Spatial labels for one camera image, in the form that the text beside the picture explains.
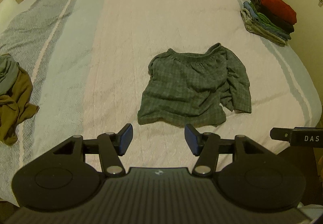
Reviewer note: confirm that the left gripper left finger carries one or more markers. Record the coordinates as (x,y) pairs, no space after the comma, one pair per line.
(111,147)

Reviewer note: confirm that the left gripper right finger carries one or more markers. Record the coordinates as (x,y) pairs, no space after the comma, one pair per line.
(206,147)

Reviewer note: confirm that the green plaid shorts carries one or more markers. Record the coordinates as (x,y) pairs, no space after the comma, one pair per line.
(195,88)

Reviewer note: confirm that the dark folded garment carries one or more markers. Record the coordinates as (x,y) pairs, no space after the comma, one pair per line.
(287,27)

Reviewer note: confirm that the olive brown garment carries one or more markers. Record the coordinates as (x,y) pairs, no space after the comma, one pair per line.
(16,108)

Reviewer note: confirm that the green folded garment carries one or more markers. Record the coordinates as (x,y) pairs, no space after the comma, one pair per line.
(268,25)

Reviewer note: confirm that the grey-blue garment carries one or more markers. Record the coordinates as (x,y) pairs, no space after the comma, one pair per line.
(9,73)

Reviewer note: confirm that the red knit sweater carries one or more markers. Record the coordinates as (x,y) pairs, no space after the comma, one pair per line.
(280,9)

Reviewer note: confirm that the blue folded garment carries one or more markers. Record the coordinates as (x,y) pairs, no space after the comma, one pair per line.
(251,10)

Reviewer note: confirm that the cream padded headboard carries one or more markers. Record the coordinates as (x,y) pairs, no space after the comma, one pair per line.
(8,9)

